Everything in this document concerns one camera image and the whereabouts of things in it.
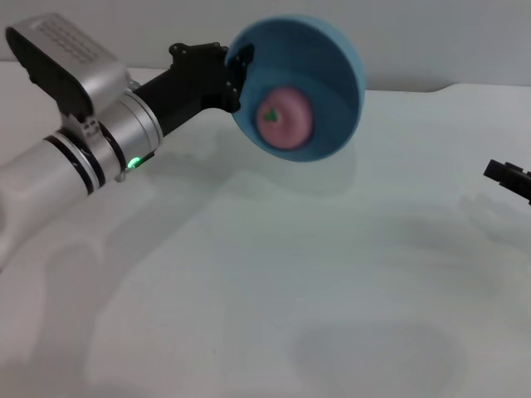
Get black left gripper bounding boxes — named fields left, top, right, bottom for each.
left=133, top=41, right=256, bottom=138

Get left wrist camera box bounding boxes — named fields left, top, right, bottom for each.
left=4, top=12, right=128, bottom=118

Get blue bowl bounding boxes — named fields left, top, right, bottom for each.
left=227, top=15, right=367, bottom=163

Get pink peach with green leaf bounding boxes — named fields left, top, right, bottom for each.
left=254, top=85, right=314, bottom=150

